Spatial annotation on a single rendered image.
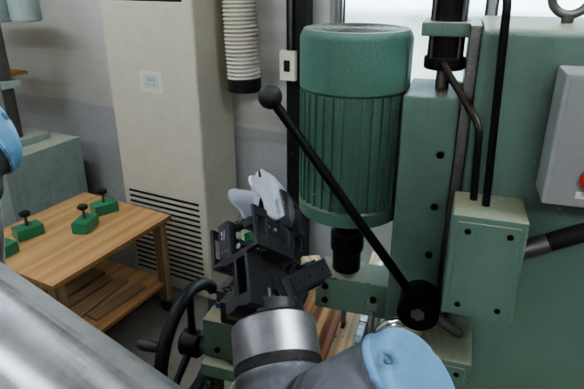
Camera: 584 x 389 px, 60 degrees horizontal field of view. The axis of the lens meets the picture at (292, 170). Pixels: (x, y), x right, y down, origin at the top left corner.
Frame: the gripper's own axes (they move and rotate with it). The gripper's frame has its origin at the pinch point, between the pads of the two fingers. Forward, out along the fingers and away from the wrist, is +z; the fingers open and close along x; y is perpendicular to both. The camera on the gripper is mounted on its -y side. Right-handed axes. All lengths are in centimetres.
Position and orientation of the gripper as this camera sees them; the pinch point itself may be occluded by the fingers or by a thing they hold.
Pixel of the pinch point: (265, 181)
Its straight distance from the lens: 67.7
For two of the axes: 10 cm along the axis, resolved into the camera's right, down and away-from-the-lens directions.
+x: -7.5, 4.9, 4.5
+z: -1.4, -7.8, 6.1
